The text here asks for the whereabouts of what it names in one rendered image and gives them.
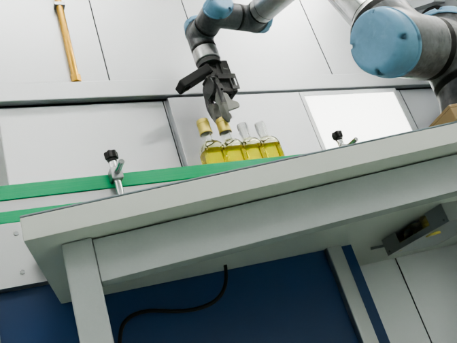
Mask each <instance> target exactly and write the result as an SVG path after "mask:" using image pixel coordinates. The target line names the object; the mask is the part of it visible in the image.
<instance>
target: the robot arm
mask: <svg viewBox="0 0 457 343"><path fill-rule="evenodd" d="M293 1H294V0H253V1H251V2H250V3H249V4H248V5H243V4H238V3H233V1H232V0H206V1H205V2H204V4H203V7H202V8H201V11H200V12H199V14H198V15H194V16H191V17H190V18H189V19H187V20H186V21H185V23H184V31H185V36H186V39H187V40H188V44H189V46H190V50H191V52H192V56H193V59H194V62H195V65H196V66H197V70H195V71H194V72H192V73H190V74H188V75H187V76H186V77H184V78H182V79H181V80H180V81H179V82H178V84H177V86H176V88H175V89H176V91H177V92H178V93H179V94H180V95H181V94H183V93H185V92H186V91H188V90H190V89H191V88H192V87H194V86H196V85H197V84H198V83H200V82H202V81H204V82H203V83H202V85H203V96H204V100H205V105H206V108H207V111H208V113H209V115H210V117H211V118H212V120H213V121H214V122H215V123H216V119H218V118H220V117H223V119H225V121H226V122H228V123H229V122H230V119H232V116H231V113H229V111H231V110H234V109H237V108H239V106H240V104H239V102H237V101H234V100H232V99H233V97H234V96H235V95H236V93H237V91H238V89H240V86H239V83H238V81H237V78H236V75H235V73H231V71H230V68H229V65H228V63H227V61H221V60H220V55H219V52H218V49H217V47H216V44H215V41H214V37H215V36H216V35H217V33H218V32H219V30H220V29H229V30H236V31H247V32H251V33H266V32H267V31H269V29H270V27H271V26H272V24H273V18H274V17H275V16H276V15H278V14H279V13H280V12H281V11H282V10H283V9H285V8H286V7H287V6H289V5H290V4H291V3H292V2H293ZM328 1H329V2H330V3H331V5H332V6H333V7H334V8H335V9H336V10H337V11H338V12H339V14H340V15H341V16H342V17H343V18H344V20H345V21H346V22H347V23H348V24H349V25H350V26H351V27H350V44H351V45H352V49H351V53H352V56H353V59H354V60H355V62H356V64H357V65H358V66H359V68H361V69H362V70H363V71H365V72H367V73H368V74H371V75H374V76H377V77H381V78H403V79H412V80H426V81H429V83H430V85H431V87H432V89H433V91H434V93H435V95H436V97H437V100H438V102H439V108H440V114H441V113H442V111H444V109H446V107H447V106H448V105H451V104H455V103H457V7H456V6H443V7H440V8H439V9H438V10H436V9H432V10H429V11H427V12H426V13H424V14H421V13H419V12H418V11H416V10H415V9H414V8H413V7H412V6H411V5H410V4H409V3H408V2H407V1H406V0H328ZM234 78H235V80H236V83H237V85H236V84H235V81H234ZM214 102H216V103H214Z"/></svg>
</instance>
